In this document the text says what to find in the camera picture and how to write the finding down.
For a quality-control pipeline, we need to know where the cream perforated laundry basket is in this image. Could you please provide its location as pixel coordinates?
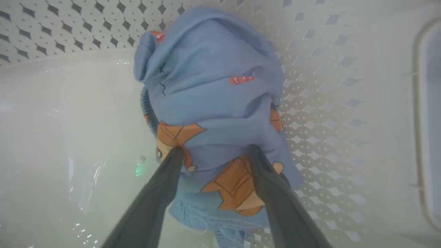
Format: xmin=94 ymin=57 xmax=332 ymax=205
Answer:
xmin=0 ymin=0 xmax=441 ymax=248

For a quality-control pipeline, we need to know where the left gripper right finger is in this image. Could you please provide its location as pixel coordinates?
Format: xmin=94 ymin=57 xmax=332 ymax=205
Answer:
xmin=247 ymin=145 xmax=333 ymax=248

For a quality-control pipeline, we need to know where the blue garment large orange print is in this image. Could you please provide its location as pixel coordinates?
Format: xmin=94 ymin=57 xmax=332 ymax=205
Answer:
xmin=134 ymin=6 xmax=305 ymax=248

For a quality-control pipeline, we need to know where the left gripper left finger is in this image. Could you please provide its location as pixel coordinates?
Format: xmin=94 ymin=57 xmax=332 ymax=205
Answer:
xmin=100 ymin=147 xmax=185 ymax=248

